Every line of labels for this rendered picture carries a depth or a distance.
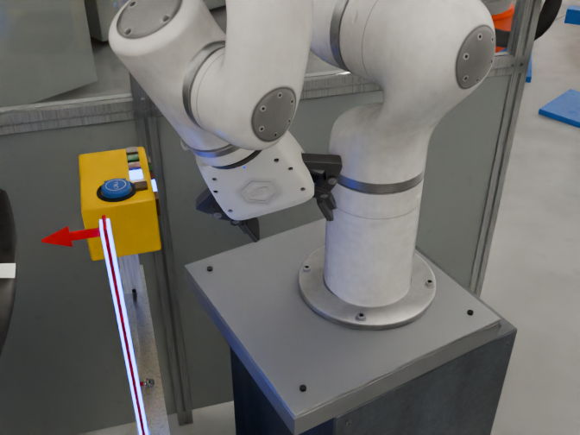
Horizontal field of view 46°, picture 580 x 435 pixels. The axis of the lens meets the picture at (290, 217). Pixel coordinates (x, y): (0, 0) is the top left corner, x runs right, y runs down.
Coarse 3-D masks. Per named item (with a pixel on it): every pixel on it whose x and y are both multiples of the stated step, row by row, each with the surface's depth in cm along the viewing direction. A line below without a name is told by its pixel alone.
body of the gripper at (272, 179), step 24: (288, 144) 68; (216, 168) 68; (240, 168) 68; (264, 168) 68; (288, 168) 69; (216, 192) 71; (240, 192) 71; (264, 192) 71; (288, 192) 71; (312, 192) 72; (240, 216) 74
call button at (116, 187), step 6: (108, 180) 96; (114, 180) 96; (120, 180) 96; (126, 180) 96; (102, 186) 95; (108, 186) 95; (114, 186) 95; (120, 186) 95; (126, 186) 95; (102, 192) 95; (108, 192) 94; (114, 192) 94; (120, 192) 94; (126, 192) 95; (114, 198) 94
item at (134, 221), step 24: (96, 168) 101; (120, 168) 101; (144, 168) 101; (96, 192) 96; (144, 192) 96; (96, 216) 93; (120, 216) 94; (144, 216) 95; (96, 240) 96; (120, 240) 97; (144, 240) 98
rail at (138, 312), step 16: (144, 288) 111; (128, 304) 108; (144, 304) 108; (128, 320) 105; (144, 320) 105; (144, 336) 102; (144, 352) 101; (144, 368) 98; (160, 384) 95; (144, 400) 92; (160, 400) 92; (160, 416) 90; (160, 432) 88
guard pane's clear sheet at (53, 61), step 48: (0, 0) 122; (48, 0) 124; (96, 0) 126; (480, 0) 147; (0, 48) 126; (48, 48) 129; (96, 48) 131; (0, 96) 131; (48, 96) 134; (96, 96) 136
